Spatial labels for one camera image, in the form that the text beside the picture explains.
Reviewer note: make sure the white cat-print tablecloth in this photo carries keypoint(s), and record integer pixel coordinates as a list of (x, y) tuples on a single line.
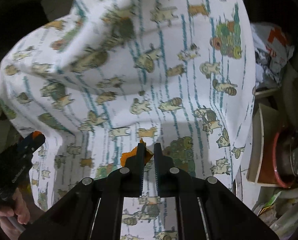
[(113, 72)]

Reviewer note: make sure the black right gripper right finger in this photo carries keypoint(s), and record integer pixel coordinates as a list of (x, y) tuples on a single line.
[(167, 175)]

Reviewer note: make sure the orange peel piece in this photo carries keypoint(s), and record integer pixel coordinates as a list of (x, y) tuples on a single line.
[(147, 155)]

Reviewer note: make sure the person's left hand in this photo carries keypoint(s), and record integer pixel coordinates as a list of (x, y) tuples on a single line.
[(20, 210)]

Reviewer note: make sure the red round container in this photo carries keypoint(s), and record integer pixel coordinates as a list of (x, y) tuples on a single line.
[(276, 165)]

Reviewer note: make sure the white red plastic bag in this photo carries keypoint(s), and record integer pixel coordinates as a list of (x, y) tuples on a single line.
[(272, 52)]

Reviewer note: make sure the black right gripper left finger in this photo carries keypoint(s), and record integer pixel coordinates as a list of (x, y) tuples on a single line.
[(132, 174)]

